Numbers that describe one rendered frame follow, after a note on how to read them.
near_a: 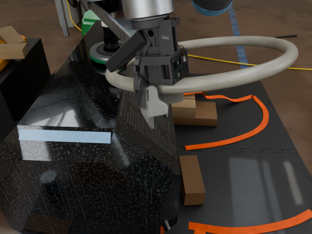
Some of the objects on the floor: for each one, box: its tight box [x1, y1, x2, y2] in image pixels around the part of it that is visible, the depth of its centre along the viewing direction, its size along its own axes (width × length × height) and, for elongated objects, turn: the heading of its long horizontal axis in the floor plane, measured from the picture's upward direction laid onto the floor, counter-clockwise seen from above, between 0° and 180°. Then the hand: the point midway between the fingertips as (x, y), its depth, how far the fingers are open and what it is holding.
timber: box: [179, 155, 206, 205], centre depth 173 cm, size 30×12×12 cm, turn 4°
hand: (155, 116), depth 58 cm, fingers closed on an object, 5 cm apart
